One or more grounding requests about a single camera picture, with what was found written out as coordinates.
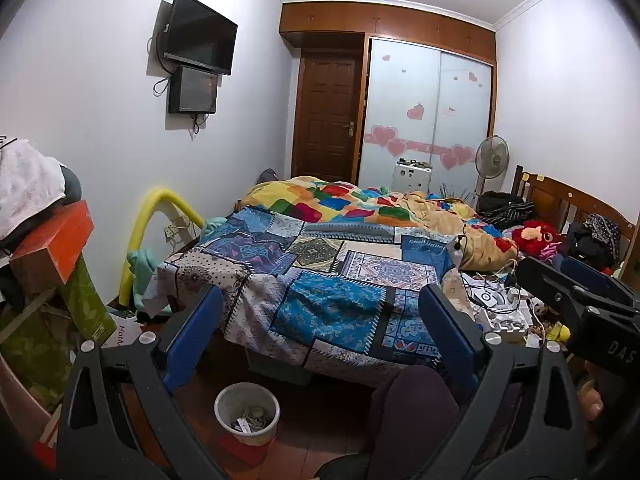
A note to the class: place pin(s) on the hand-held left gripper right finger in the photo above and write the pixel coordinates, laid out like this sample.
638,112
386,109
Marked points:
447,337

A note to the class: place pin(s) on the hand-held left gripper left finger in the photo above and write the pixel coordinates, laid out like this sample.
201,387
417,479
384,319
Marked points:
192,337

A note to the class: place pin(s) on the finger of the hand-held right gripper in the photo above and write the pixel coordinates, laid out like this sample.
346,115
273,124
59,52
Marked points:
600,277
550,282

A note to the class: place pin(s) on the white plastic waste bin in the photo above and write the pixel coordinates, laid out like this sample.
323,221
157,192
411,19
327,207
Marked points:
247,415

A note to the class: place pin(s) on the person's right hand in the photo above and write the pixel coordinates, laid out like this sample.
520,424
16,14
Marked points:
592,402

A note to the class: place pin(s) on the black clothes pile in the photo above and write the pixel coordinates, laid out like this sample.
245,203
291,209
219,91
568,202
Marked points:
592,240

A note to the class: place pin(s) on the red plush toy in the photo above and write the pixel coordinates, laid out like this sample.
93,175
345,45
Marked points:
535,235

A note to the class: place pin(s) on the yellow plush toy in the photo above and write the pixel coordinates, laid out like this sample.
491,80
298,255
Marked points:
557,337

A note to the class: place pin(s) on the white paper bag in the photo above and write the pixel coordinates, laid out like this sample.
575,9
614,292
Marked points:
125,335

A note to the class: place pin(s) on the dark purple chair back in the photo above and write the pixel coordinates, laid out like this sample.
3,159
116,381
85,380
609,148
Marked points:
415,405

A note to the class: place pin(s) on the teal cloth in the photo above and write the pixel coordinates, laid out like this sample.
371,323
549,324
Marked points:
140,275

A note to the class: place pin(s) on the clear pump bottle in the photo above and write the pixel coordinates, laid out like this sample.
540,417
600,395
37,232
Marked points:
453,254

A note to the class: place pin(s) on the black striped bag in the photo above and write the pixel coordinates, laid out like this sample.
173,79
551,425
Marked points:
505,210

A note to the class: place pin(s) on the wooden bed headboard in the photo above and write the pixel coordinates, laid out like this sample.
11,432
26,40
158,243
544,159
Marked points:
555,195

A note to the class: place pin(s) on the green patterned box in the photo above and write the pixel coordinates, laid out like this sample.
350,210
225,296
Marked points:
90,300

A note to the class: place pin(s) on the blue patterned bedsheet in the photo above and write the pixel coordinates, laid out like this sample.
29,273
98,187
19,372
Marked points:
310,305

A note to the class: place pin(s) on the yellow foam tube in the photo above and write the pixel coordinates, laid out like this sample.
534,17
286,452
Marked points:
137,220

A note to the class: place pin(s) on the standing electric fan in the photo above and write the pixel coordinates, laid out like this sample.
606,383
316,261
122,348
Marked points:
492,157

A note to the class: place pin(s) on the white boxy appliance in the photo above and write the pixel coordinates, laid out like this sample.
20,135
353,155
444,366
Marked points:
412,177

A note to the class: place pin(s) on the orange cardboard box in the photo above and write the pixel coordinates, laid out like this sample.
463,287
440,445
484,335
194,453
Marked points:
55,245

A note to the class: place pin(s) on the colourful patchwork quilt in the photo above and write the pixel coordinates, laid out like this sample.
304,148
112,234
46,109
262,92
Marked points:
350,200

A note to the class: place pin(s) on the dark grey cloth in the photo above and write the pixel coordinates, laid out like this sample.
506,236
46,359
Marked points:
267,176

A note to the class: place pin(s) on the dark grey bag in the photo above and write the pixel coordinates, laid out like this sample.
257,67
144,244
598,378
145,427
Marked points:
72,185

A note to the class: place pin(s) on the frosted sliding door wardrobe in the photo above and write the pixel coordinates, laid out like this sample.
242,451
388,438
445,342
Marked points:
430,110

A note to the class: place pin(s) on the white cloth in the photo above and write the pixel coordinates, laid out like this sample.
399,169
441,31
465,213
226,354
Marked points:
27,185

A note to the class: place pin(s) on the brown wooden door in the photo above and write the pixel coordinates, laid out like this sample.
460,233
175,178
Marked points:
325,120

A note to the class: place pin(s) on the wooden overhead cabinet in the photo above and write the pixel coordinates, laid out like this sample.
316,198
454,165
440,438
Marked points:
385,20

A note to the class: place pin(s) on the white wall socket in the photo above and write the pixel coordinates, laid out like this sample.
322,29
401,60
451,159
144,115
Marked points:
176,229

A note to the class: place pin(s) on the black wall television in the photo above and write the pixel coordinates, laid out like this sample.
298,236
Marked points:
200,35

